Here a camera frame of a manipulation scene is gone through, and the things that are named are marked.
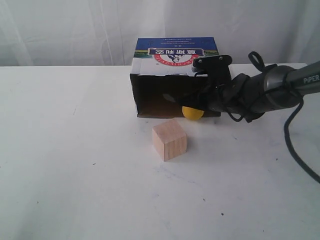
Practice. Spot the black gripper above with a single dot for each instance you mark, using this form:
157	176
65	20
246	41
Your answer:
219	94

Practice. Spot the yellow ball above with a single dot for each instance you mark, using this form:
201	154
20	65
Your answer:
192	114

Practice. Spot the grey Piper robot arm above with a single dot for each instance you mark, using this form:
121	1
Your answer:
277	87

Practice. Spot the wooden cube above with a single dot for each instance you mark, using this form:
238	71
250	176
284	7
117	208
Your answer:
169	139

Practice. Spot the open printed cardboard box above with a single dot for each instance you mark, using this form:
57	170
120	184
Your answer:
161	72

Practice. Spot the white backdrop curtain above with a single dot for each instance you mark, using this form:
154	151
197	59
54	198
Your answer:
105	32

